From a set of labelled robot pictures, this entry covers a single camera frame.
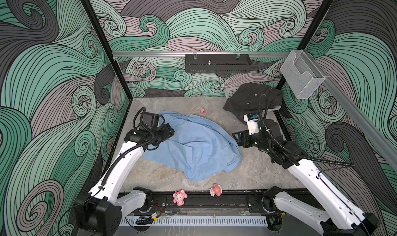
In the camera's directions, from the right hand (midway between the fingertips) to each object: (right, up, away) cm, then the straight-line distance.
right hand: (238, 133), depth 72 cm
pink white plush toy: (-10, -29, +4) cm, 31 cm away
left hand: (-34, 0, +6) cm, 34 cm away
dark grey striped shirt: (+18, +18, +42) cm, 49 cm away
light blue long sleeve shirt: (-20, -11, +13) cm, 26 cm away
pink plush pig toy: (-29, -31, +1) cm, 42 cm away
